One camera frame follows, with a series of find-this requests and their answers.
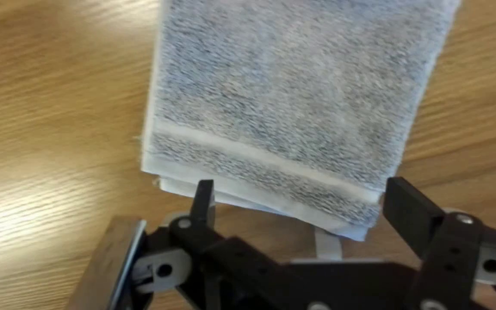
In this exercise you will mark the grey towel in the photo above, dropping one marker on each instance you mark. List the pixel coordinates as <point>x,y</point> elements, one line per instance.
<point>293,109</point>

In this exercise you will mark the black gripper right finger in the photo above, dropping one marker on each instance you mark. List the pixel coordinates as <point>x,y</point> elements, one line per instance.
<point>431,230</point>

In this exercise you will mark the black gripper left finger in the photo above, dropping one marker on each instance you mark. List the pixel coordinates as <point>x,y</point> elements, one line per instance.
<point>202,230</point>

